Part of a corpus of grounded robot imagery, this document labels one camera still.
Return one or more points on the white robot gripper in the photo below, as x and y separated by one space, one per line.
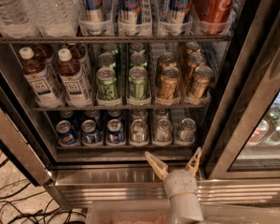
180 183

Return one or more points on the silver green 7up can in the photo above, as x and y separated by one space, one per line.
186 130

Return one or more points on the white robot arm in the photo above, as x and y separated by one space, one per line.
185 209

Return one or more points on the silver can front middle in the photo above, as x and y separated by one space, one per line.
163 131

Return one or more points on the silver can front left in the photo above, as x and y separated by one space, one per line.
138 132

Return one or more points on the blue Pepsi can right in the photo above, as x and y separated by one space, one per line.
115 132

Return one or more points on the blue pepsi can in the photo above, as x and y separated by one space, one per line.
67 135
90 133
115 132

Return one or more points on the gold can front right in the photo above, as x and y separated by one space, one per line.
201 80

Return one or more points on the gold can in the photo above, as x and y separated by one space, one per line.
201 80
167 59
169 83
194 60

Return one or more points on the glass fridge door right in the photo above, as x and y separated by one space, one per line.
250 144

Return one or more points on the gold can front left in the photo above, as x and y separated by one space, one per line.
169 83

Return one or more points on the blue Pepsi can middle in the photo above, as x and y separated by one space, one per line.
90 133

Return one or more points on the green can front right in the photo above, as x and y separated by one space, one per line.
138 83

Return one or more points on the green can front left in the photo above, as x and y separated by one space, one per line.
107 84

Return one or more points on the gold can middle left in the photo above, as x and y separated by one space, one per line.
167 59

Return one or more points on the gold can middle right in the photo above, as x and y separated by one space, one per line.
194 60

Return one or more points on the green can middle right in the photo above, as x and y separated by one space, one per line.
138 59

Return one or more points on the blue Pepsi can left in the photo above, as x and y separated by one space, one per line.
67 135

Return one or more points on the green can middle left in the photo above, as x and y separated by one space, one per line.
107 59

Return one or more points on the red Coca-Cola can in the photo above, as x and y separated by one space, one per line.
213 15

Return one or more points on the steel fridge door left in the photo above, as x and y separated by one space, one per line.
15 147

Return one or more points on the blue Red Bull can right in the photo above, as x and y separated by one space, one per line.
176 14

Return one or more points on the blue red bull can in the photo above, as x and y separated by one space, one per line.
176 14
130 16
97 15

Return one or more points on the blue Red Bull can middle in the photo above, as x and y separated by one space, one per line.
130 16

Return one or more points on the blue Red Bull can left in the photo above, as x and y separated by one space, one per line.
97 15

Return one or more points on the clear plastic bin right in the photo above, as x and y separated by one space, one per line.
240 214

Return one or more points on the clear plastic bin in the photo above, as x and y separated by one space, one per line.
240 214
129 212

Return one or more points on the clear plastic bin left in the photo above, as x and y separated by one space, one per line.
129 212

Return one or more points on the brown tea bottle right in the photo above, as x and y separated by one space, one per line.
74 79

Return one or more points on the brown tea bottle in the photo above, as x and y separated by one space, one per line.
74 79
41 78

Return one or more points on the brown tea bottle left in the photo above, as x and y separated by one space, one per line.
41 78

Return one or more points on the clear water bottle right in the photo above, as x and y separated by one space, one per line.
56 18

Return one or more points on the clear water bottle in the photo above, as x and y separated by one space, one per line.
15 21
56 18

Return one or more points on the clear water bottle left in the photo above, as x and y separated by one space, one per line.
15 21

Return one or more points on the top wire shelf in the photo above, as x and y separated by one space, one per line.
115 39

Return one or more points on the wire shelf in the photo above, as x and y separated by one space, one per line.
115 39
101 107

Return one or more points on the middle wire shelf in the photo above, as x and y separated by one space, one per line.
101 107

